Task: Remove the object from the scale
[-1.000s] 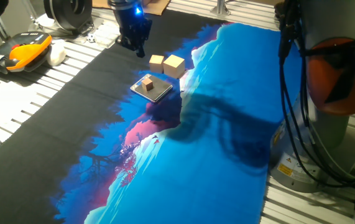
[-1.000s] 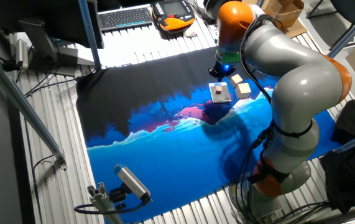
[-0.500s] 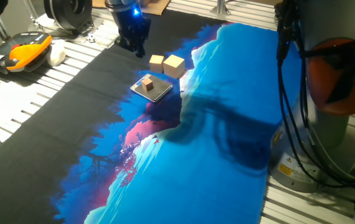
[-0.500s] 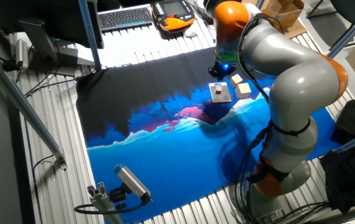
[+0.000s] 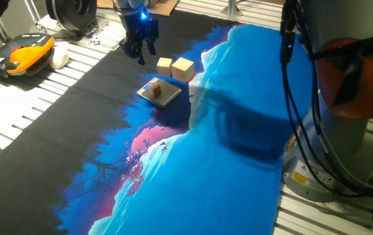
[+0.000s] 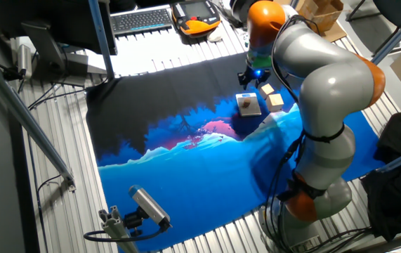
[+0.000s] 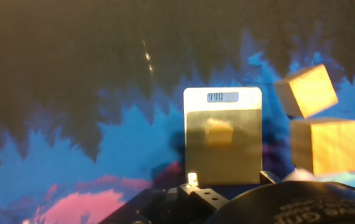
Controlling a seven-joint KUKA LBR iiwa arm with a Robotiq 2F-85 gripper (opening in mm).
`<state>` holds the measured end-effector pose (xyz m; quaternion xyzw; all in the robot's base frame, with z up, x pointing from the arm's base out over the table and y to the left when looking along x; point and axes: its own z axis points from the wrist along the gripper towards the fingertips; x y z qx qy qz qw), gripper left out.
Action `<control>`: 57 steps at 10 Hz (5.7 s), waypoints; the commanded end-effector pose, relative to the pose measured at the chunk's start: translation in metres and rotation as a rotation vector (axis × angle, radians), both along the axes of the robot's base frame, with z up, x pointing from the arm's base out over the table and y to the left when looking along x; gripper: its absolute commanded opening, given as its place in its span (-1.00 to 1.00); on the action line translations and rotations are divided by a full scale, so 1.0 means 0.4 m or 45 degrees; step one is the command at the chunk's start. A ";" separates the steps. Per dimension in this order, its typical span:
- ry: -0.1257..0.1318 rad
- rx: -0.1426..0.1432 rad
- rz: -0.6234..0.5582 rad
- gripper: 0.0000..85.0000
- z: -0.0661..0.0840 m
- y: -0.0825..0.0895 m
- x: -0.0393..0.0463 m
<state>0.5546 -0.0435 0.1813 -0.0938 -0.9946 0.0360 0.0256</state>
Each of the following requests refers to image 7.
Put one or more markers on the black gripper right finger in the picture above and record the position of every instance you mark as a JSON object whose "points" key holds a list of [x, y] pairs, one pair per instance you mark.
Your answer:
{"points": [[269, 178]]}

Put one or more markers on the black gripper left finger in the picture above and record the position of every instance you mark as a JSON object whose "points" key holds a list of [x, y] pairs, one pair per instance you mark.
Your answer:
{"points": [[205, 199]]}

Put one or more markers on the small wooden cube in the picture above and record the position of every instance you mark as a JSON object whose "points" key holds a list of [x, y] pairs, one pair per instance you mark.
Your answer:
{"points": [[219, 132]]}

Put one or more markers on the silver digital scale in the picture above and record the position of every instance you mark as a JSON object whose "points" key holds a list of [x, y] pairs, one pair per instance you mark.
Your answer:
{"points": [[224, 161]]}

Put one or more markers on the large wooden cube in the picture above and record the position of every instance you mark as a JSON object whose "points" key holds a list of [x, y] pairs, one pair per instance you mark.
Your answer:
{"points": [[311, 90], [329, 146]]}

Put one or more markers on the landscape print table mat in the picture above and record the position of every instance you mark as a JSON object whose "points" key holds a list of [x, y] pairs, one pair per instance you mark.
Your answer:
{"points": [[71, 109]]}

